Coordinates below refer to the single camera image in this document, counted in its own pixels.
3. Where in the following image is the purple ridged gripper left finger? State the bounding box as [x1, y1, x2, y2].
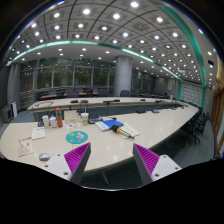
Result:
[44, 142, 92, 186]

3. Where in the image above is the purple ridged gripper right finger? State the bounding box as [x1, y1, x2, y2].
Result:
[132, 143, 183, 186]

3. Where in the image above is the round teal mouse pad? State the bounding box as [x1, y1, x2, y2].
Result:
[66, 131, 88, 144]

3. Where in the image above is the grey computer mouse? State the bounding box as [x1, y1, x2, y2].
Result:
[39, 153, 50, 161]

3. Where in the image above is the green and white cup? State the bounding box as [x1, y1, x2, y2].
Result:
[81, 113, 89, 125]

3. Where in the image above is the black yellow tool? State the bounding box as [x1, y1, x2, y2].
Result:
[111, 125, 134, 139]

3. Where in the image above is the white paper sheet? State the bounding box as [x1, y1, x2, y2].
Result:
[32, 127, 46, 140]

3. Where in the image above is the blue folder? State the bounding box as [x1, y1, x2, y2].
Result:
[103, 119, 124, 130]

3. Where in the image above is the orange red bottle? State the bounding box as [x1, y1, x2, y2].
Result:
[56, 108, 63, 128]

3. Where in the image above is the white cup left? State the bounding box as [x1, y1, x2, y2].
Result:
[42, 115, 49, 128]

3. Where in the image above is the black office chair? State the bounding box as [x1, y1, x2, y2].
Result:
[183, 119, 200, 144]

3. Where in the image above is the round concrete pillar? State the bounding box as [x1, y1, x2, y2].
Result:
[113, 55, 133, 96]

